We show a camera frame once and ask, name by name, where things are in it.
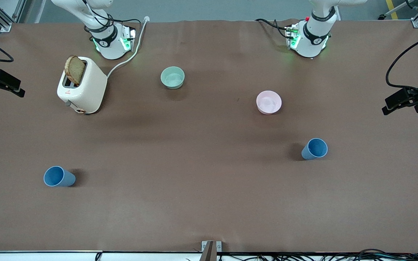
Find blue plastic cup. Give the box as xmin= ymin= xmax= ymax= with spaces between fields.
xmin=44 ymin=166 xmax=76 ymax=187
xmin=301 ymin=138 xmax=328 ymax=160

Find brown bread slice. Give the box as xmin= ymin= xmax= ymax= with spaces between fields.
xmin=65 ymin=55 xmax=86 ymax=86

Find cream white toaster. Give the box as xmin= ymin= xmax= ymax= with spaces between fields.
xmin=57 ymin=56 xmax=108 ymax=114

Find pink bowl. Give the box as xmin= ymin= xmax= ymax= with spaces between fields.
xmin=256 ymin=91 xmax=282 ymax=115

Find green lit base connector board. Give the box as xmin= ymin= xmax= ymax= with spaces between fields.
xmin=285 ymin=24 xmax=300 ymax=50
xmin=120 ymin=27 xmax=136 ymax=51

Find mint green bowl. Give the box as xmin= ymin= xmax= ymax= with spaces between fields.
xmin=160 ymin=66 xmax=185 ymax=90

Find brown table cover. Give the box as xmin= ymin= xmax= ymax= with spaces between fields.
xmin=0 ymin=19 xmax=418 ymax=253

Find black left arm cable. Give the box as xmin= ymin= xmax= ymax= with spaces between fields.
xmin=386 ymin=29 xmax=418 ymax=100

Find black base cable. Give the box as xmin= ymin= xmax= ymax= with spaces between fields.
xmin=82 ymin=0 xmax=142 ymax=33
xmin=255 ymin=18 xmax=293 ymax=38

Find white toaster power cable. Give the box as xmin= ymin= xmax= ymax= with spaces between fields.
xmin=106 ymin=16 xmax=150 ymax=78

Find black cable bundle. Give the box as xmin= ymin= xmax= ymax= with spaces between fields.
xmin=218 ymin=248 xmax=418 ymax=261

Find grey metal bracket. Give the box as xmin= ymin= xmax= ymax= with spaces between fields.
xmin=201 ymin=241 xmax=222 ymax=261

